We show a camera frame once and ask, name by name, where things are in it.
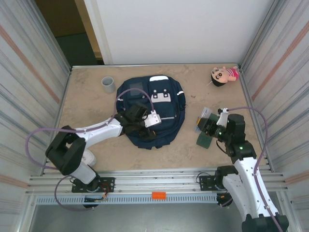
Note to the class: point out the clear plastic pencil box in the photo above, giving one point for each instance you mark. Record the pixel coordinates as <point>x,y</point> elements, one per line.
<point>206,113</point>

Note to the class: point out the dark green pencil case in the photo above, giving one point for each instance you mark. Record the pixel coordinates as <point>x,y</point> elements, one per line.
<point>204,141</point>

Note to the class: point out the navy blue student backpack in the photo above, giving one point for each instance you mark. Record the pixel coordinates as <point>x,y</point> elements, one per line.
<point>166,125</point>

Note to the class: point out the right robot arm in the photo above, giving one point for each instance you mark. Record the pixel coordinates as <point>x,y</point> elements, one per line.
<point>251,188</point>

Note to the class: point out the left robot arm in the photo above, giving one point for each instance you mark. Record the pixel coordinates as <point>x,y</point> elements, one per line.
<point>101,129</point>

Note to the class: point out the grey plastic cup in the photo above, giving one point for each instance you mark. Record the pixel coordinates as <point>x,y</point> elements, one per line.
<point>108,87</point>

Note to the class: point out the cartoon boy plush doll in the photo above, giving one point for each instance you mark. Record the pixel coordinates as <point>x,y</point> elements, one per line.
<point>218,76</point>

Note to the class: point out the aluminium table edge strip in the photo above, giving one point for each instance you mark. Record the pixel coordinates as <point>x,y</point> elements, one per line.
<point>157,65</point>

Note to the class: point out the white rounded plastic box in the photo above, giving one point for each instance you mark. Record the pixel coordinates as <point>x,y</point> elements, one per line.
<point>90,157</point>

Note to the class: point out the orange plastic block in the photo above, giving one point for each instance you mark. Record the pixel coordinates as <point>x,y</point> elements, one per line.
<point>158,195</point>

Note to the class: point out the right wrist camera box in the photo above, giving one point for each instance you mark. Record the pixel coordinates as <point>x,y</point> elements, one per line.
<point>222,118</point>

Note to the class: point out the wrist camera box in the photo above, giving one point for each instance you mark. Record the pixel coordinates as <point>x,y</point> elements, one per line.
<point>153,119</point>
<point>222,118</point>

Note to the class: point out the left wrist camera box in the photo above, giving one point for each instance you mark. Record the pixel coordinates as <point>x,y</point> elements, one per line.
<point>153,119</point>

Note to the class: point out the aluminium frame profile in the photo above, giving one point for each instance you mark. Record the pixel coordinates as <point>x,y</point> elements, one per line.
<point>63,96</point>
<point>244,82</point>

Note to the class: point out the aluminium mounting rail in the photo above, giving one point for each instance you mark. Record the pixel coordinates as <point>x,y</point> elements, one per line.
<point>157,178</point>

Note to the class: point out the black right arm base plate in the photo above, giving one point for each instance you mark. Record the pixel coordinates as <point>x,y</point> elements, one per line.
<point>205,181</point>

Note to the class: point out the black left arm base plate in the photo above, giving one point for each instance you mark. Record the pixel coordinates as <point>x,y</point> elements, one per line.
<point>106,181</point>

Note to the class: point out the white door frame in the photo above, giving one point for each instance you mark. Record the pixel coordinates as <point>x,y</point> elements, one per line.
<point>96,24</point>

